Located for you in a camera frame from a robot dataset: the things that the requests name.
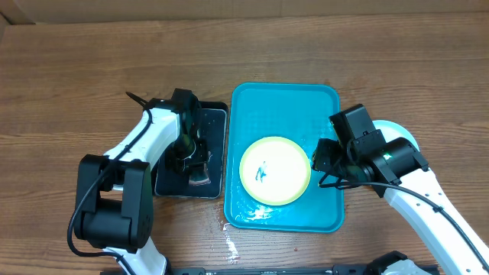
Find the green and orange sponge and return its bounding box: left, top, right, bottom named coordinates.
left=188, top=150, right=210, bottom=186

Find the yellow-green plate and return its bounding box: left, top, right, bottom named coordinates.
left=239, top=137, right=312, bottom=206

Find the light blue plate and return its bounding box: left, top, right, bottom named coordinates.
left=373, top=120, right=420, bottom=150

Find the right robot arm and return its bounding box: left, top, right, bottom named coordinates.
left=312, top=104, right=488, bottom=274

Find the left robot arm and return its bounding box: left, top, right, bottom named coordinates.
left=66, top=89, right=209, bottom=274

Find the black rectangular water tray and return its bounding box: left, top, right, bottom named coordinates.
left=153, top=102, right=228, bottom=199

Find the teal plastic serving tray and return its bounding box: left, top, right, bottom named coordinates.
left=224, top=82, right=345, bottom=233

